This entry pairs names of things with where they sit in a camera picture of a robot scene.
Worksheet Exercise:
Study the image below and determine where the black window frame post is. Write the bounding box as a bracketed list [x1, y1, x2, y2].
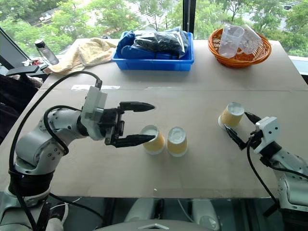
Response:
[182, 0, 196, 40]

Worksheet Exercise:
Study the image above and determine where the silver robot torso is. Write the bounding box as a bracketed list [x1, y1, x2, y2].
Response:
[95, 218, 218, 231]

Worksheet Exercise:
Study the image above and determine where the clear plastic measuring jug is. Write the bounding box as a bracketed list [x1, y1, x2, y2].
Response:
[218, 24, 245, 59]

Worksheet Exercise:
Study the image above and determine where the black chair armrest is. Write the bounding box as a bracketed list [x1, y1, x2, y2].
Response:
[5, 65, 40, 78]

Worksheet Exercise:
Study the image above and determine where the pale yellow towel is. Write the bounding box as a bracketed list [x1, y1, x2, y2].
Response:
[45, 37, 119, 76]

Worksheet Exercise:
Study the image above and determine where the clear water bottle black cap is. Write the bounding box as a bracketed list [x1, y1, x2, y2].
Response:
[34, 39, 60, 66]

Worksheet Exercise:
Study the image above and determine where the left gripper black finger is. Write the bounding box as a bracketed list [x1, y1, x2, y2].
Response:
[119, 102, 156, 113]
[113, 134, 157, 148]

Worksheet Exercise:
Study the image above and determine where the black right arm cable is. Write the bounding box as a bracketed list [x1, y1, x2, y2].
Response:
[246, 137, 281, 209]

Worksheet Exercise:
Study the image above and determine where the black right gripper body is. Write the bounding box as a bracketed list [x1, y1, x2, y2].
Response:
[247, 129, 265, 148]

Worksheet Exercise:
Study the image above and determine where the clear bag of black parts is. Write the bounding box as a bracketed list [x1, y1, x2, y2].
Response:
[133, 31, 186, 60]

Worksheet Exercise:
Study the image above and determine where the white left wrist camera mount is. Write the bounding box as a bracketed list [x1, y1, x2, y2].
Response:
[80, 86, 108, 141]

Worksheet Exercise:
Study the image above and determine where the yellow paper cup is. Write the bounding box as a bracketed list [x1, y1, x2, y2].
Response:
[218, 102, 245, 130]
[167, 126, 188, 158]
[140, 124, 166, 155]

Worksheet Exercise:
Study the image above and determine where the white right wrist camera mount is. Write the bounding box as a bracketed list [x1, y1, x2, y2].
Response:
[253, 116, 281, 155]

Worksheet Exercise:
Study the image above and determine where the blue plastic bin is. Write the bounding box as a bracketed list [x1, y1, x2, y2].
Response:
[111, 30, 195, 71]

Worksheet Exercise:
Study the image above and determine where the orange wicker basket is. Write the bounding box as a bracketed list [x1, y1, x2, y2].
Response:
[207, 26, 272, 69]

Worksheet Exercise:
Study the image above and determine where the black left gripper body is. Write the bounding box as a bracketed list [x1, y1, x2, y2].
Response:
[97, 105, 126, 146]

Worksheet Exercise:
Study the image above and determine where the dark chair seat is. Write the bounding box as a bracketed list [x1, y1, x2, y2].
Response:
[0, 74, 44, 145]

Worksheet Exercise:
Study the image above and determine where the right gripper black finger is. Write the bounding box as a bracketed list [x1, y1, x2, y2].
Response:
[223, 124, 248, 151]
[244, 112, 262, 126]

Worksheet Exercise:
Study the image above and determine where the white tape strip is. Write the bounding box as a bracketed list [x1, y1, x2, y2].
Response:
[71, 84, 120, 92]

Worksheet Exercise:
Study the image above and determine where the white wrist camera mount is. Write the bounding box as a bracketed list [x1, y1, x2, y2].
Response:
[253, 116, 281, 155]
[80, 86, 108, 141]

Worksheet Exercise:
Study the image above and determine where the clear plastic container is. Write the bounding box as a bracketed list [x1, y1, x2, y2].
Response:
[236, 24, 263, 55]

